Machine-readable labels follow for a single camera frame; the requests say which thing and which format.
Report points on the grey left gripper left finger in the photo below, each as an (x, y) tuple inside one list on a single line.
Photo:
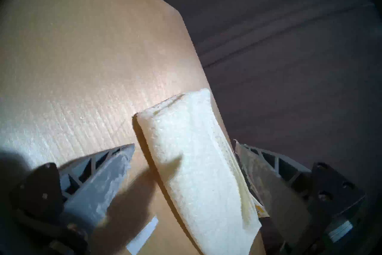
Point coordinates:
[(95, 188)]

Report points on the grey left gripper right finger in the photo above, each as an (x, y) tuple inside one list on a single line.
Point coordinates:
[(283, 197)]

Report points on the cream textured towel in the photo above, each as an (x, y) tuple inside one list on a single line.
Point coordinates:
[(194, 173)]

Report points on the white tape strip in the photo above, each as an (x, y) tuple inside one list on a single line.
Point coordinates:
[(140, 238)]

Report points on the grey pleated curtain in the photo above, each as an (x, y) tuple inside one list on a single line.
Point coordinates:
[(283, 63)]

